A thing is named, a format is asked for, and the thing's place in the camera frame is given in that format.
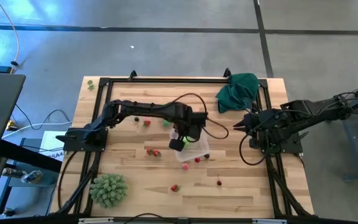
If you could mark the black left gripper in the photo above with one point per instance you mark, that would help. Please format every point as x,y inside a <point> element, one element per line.
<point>182,132</point>

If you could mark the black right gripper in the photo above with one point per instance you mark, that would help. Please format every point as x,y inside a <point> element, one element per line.
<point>253,124</point>

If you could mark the clear plastic tupperware container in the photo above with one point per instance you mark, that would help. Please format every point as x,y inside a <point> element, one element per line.
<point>197,149</point>

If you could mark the red toy cherry with stem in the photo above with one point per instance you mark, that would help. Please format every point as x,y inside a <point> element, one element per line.
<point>197,160</point>

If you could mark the black toy blackberry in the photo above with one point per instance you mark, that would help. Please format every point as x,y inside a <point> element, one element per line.
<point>206,155</point>

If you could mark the pink toy raspberry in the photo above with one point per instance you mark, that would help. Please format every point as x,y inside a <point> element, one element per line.
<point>185,166</point>

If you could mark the dark red toy cherry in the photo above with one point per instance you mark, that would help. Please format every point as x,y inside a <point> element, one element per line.
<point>219,183</point>

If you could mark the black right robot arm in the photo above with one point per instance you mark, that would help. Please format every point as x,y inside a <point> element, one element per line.
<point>315,109</point>

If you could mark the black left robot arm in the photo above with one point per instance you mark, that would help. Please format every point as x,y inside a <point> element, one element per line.
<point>141,109</point>

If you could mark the dark green cloth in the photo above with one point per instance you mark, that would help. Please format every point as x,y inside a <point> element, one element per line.
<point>238,93</point>

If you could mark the green spiky artificial plant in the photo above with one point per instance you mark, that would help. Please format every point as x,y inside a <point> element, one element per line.
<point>108,190</point>

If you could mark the small green toy leaf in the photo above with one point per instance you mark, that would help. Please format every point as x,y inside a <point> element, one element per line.
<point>90,83</point>

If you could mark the white paper label sheet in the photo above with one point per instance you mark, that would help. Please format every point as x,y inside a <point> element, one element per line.
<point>50,143</point>

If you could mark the black desk beam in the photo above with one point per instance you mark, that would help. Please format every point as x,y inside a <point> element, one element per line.
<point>26,155</point>

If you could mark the small yellow connector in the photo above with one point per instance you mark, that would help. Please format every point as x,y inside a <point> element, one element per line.
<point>10,125</point>

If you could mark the silver metal tube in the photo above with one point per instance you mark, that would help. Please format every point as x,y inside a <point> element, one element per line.
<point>11,172</point>

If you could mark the black caster wheel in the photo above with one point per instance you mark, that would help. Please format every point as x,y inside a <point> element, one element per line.
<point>8,212</point>

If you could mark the black metal table frame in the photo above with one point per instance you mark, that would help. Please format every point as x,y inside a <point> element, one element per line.
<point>166,80</point>

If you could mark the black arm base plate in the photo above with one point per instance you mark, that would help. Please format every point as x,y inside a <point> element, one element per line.
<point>295,146</point>
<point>70,141</point>

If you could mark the black frame clamp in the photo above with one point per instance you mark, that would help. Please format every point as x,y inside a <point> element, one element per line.
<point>132,74</point>
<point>227,72</point>

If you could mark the silver metal bracket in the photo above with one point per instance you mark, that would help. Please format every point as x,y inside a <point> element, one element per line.
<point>95,220</point>
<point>269,221</point>

